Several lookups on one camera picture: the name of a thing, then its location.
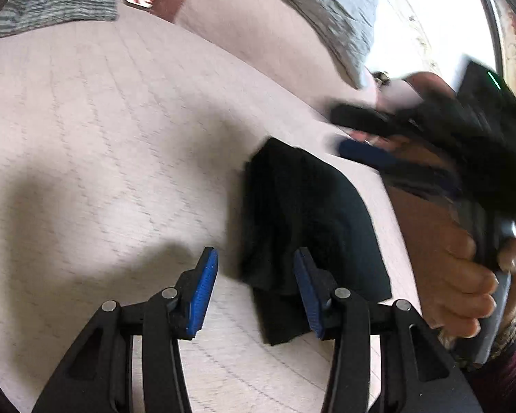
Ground grey quilted pillow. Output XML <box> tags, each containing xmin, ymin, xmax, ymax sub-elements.
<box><xmin>236</xmin><ymin>0</ymin><xmax>380</xmax><ymax>89</ymax></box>

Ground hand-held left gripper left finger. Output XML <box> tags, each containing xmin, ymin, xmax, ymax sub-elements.
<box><xmin>31</xmin><ymin>246</ymin><xmax>219</xmax><ymax>413</ymax></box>

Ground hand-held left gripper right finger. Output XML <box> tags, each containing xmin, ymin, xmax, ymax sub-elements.
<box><xmin>293</xmin><ymin>247</ymin><xmax>484</xmax><ymax>413</ymax></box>

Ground black pants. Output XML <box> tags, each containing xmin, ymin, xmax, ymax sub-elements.
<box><xmin>238</xmin><ymin>137</ymin><xmax>393</xmax><ymax>347</ymax></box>

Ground large pink bolster cushion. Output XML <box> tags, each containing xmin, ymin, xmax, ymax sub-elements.
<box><xmin>152</xmin><ymin>0</ymin><xmax>379</xmax><ymax>125</ymax></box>

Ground person's right hand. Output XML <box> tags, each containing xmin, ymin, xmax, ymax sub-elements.
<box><xmin>421</xmin><ymin>232</ymin><xmax>516</xmax><ymax>340</ymax></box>

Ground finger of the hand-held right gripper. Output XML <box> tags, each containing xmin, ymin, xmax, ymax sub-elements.
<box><xmin>329</xmin><ymin>102</ymin><xmax>416</xmax><ymax>132</ymax></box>
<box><xmin>336</xmin><ymin>137</ymin><xmax>398</xmax><ymax>170</ymax></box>

